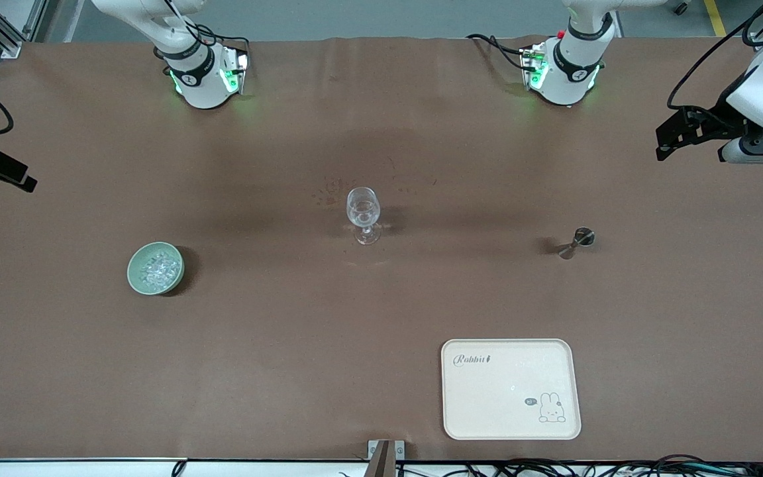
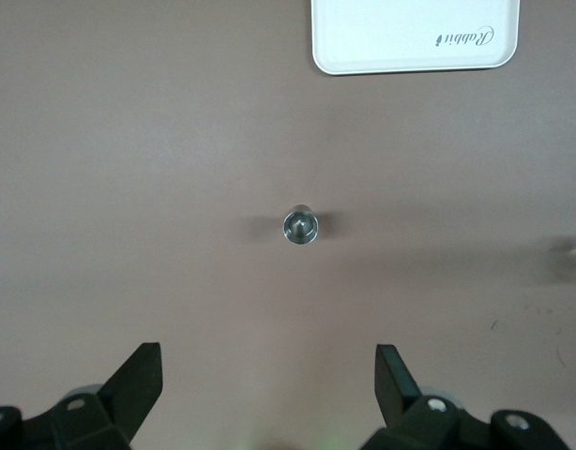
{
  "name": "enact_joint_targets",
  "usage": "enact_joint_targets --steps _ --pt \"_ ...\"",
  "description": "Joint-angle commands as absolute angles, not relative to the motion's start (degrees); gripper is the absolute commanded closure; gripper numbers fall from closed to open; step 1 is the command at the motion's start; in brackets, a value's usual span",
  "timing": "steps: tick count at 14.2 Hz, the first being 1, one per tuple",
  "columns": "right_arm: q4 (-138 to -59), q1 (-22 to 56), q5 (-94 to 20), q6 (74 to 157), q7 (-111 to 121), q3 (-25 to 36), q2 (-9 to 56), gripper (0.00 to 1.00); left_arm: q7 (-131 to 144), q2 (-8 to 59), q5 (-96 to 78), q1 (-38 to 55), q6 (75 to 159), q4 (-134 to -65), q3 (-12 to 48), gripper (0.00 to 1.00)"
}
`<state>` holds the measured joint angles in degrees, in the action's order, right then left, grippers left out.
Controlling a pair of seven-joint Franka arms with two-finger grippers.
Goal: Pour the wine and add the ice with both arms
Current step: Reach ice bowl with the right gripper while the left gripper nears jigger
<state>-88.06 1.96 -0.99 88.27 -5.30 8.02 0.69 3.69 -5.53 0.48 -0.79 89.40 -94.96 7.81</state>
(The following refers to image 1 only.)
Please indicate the grey metal mount bracket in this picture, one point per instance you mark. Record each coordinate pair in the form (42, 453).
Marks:
(373, 448)

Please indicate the white table edge rail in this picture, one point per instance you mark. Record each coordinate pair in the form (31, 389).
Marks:
(57, 469)

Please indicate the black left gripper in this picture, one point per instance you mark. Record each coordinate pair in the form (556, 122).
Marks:
(714, 122)

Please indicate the clear ice cubes pile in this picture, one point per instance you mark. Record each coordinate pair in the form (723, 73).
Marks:
(159, 270)

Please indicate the black caster wheel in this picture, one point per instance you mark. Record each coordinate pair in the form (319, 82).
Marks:
(681, 6)

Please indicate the brown table cover sheet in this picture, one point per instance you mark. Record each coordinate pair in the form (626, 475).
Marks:
(289, 364)

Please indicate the pale green ceramic bowl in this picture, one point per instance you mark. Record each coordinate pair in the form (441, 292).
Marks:
(135, 278)

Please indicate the clear wine glass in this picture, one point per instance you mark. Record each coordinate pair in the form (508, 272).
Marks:
(363, 212)

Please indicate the cream rabbit print tray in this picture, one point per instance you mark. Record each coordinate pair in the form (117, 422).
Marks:
(507, 391)

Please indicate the steel cocktail jigger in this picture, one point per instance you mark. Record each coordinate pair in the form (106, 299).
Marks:
(582, 236)

